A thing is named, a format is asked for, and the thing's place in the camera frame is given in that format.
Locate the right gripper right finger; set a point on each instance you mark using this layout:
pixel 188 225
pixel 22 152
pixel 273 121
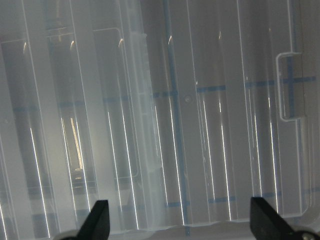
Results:
pixel 266 224

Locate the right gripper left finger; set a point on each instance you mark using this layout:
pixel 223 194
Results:
pixel 97 224

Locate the clear plastic box lid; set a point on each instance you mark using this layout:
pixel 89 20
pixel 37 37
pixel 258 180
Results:
pixel 177 112

